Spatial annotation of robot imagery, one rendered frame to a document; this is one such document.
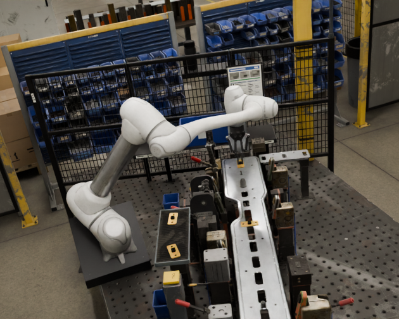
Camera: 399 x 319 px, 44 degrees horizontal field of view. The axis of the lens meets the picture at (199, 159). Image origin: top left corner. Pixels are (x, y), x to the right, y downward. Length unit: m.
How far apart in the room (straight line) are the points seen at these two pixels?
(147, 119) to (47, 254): 2.33
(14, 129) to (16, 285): 1.80
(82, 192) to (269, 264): 0.97
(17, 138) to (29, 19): 3.96
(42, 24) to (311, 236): 7.00
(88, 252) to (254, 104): 1.14
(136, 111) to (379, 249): 1.44
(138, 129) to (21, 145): 3.27
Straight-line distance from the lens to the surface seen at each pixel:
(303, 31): 3.12
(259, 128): 3.20
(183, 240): 2.08
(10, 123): 5.23
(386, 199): 4.36
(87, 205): 2.47
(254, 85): 3.14
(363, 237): 2.80
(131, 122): 2.16
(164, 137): 2.10
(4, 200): 4.60
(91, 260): 2.67
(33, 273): 4.10
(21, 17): 8.94
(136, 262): 2.66
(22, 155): 5.37
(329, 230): 2.83
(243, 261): 2.18
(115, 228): 2.42
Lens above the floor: 2.43
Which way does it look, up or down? 29 degrees down
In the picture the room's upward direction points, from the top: 8 degrees counter-clockwise
